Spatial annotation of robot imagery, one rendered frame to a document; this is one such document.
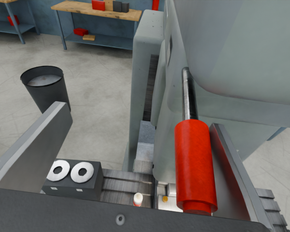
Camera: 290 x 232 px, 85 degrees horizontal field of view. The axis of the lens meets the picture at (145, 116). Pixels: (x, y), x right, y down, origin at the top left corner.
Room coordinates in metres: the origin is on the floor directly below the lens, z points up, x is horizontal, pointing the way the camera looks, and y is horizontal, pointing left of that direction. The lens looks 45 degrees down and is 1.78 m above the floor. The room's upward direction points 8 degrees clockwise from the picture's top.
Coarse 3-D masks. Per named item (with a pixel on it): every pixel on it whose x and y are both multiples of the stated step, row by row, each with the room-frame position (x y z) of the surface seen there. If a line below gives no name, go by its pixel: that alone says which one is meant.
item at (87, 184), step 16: (64, 160) 0.32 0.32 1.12; (80, 160) 0.33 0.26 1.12; (48, 176) 0.24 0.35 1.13; (64, 176) 0.25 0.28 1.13; (80, 176) 0.25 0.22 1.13; (96, 176) 0.27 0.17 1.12; (48, 192) 0.20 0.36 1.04; (64, 192) 0.21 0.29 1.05; (80, 192) 0.21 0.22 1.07; (96, 192) 0.23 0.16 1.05
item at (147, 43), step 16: (144, 16) 0.97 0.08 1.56; (160, 16) 1.02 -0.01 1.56; (144, 32) 0.71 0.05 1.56; (160, 32) 0.74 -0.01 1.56; (144, 48) 0.65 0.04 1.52; (160, 48) 0.65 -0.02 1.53; (144, 64) 0.65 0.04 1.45; (144, 80) 0.65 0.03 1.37; (144, 96) 0.65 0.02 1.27; (144, 112) 0.65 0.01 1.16; (128, 144) 0.66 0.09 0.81; (128, 160) 0.65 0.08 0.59
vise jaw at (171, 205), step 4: (160, 196) 0.25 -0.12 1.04; (160, 200) 0.24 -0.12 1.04; (168, 200) 0.24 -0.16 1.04; (172, 200) 0.24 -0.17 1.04; (160, 204) 0.22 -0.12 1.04; (164, 204) 0.22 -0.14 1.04; (168, 204) 0.22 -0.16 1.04; (172, 204) 0.23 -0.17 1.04; (160, 208) 0.21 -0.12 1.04; (164, 208) 0.21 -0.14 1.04; (168, 208) 0.21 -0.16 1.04; (172, 208) 0.21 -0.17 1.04; (176, 208) 0.21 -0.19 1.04
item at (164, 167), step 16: (160, 112) 0.34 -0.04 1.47; (160, 128) 0.27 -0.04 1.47; (240, 128) 0.20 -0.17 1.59; (256, 128) 0.20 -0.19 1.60; (272, 128) 0.20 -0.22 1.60; (160, 144) 0.22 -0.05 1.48; (240, 144) 0.20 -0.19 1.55; (256, 144) 0.20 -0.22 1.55; (160, 160) 0.20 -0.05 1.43; (160, 176) 0.20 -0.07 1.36
